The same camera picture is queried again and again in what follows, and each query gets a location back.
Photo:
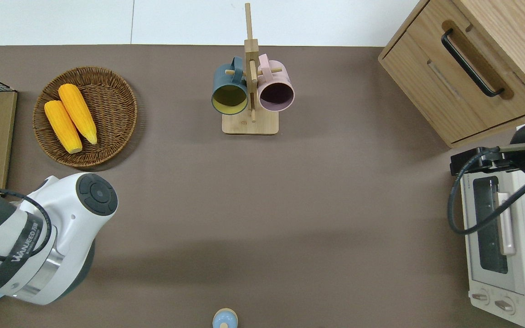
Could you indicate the dark blue mug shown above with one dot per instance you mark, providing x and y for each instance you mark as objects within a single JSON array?
[{"x": 229, "y": 86}]

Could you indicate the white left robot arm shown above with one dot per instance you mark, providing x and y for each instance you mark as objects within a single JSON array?
[{"x": 71, "y": 228}]

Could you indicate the brown wicker basket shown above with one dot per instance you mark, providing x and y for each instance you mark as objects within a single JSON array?
[{"x": 112, "y": 114}]

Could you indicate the pink mug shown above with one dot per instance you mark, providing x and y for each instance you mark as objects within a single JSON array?
[{"x": 276, "y": 89}]

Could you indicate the yellow corn cob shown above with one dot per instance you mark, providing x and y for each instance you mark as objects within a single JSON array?
[
  {"x": 63, "y": 126},
  {"x": 77, "y": 111}
]

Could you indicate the brown table mat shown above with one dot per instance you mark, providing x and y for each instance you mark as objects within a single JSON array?
[{"x": 290, "y": 205}]

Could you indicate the wooden drawer cabinet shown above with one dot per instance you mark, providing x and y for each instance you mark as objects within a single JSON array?
[{"x": 426, "y": 77}]

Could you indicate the wooden mug tree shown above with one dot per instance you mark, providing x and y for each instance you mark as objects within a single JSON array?
[{"x": 249, "y": 123}]

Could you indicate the toaster oven knob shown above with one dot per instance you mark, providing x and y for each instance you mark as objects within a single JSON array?
[
  {"x": 505, "y": 306},
  {"x": 481, "y": 297}
]

